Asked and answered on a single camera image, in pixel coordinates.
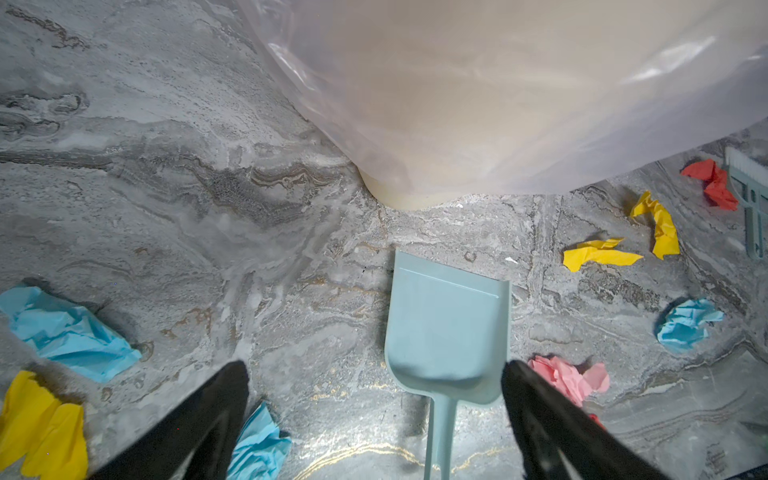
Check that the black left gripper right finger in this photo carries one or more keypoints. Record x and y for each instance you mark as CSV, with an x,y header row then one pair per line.
x,y
553,434

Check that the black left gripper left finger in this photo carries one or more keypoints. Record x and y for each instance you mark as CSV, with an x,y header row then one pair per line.
x,y
199,434

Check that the teal dustpan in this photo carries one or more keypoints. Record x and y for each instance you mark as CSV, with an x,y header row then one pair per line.
x,y
447,339

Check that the teal hand brush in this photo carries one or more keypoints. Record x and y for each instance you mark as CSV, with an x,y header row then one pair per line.
x,y
747,180

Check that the red paper scrap near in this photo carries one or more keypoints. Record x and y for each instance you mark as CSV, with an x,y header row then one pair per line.
x,y
596,419

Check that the red paper scrap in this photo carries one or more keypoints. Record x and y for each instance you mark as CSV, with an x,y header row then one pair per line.
x,y
715,183
596,419

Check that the pink paper scrap centre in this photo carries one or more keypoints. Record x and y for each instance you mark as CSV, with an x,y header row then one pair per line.
x,y
568,380

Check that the blue paper scrap near left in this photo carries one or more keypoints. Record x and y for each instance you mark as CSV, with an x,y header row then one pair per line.
x,y
261,448

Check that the blue paper scrap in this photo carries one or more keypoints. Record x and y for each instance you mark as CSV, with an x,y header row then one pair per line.
x,y
261,448
67,333
685,325

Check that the yellow paper scrap left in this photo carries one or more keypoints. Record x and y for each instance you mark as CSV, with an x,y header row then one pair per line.
x,y
44,433

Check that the blue paper scrap centre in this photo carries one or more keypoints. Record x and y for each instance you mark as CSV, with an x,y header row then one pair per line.
x,y
685,325

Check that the yellow paper scrap flat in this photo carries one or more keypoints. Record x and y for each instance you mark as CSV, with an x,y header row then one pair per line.
x,y
602,252

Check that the yellow paper scrap curved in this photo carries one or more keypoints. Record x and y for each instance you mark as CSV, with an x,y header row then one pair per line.
x,y
666,240

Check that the cream plastic waste bin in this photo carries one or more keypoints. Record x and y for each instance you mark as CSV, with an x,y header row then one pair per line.
x,y
414,195

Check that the red paper scrap far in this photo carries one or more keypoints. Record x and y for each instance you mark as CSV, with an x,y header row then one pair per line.
x,y
715,183

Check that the clear plastic bin liner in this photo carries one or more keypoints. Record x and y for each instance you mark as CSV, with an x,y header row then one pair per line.
x,y
515,97

